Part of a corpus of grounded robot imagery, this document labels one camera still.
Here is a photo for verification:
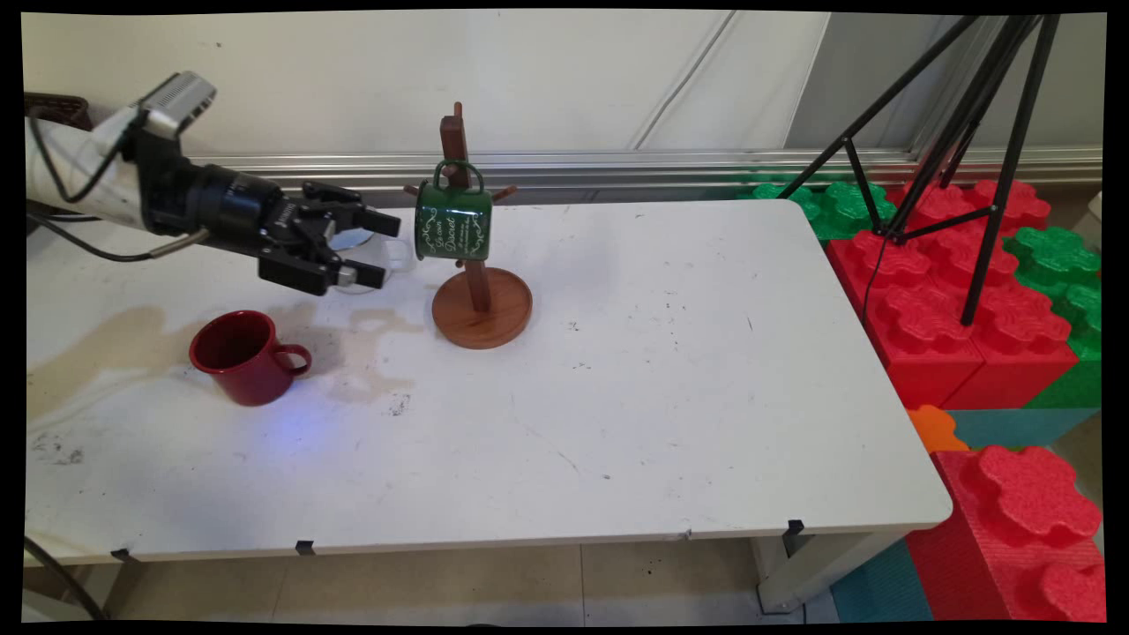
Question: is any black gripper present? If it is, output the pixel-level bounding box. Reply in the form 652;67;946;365
181;168;402;296

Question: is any green enamel mug white print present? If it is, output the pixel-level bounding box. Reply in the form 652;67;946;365
413;161;493;262

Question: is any red ceramic mug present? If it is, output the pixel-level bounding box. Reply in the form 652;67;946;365
189;310;313;407

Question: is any brown wooden mug tree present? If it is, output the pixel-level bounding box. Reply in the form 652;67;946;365
404;101;534;350

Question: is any dark brown wicker basket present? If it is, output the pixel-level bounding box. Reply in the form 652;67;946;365
25;92;93;131

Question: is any small green foam block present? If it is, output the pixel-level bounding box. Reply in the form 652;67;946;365
739;180;899;241

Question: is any white table leg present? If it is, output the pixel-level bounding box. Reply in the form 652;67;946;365
750;527;909;615

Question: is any large red foam block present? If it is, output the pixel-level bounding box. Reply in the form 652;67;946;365
826;228;1079;412

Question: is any orange foam piece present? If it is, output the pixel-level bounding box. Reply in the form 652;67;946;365
907;405;969;454

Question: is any teal foam floor mat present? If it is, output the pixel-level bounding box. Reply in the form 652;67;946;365
829;538;934;624

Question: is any small red foam block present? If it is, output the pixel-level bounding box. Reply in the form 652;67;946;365
886;176;1052;237

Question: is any black tripod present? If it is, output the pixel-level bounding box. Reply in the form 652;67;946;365
776;13;1061;327

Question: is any flat teal foam block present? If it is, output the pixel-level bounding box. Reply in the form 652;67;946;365
946;407;1101;452

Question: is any large green foam block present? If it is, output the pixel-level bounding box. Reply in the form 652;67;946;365
1004;226;1103;410

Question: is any tall red foam block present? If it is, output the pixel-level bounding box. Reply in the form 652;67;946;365
907;444;1106;623

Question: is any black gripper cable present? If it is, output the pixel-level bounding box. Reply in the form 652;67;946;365
25;210;211;264

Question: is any black camera cable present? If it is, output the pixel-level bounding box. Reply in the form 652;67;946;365
26;110;142;204

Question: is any aluminium wall rail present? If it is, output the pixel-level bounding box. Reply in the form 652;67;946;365
101;146;1103;191

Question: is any white wall cable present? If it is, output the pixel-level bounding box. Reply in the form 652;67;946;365
631;11;738;151

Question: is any black cable under table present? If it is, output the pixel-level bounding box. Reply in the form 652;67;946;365
25;536;107;620

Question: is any thin black tripod cable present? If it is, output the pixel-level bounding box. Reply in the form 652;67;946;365
860;232;888;323

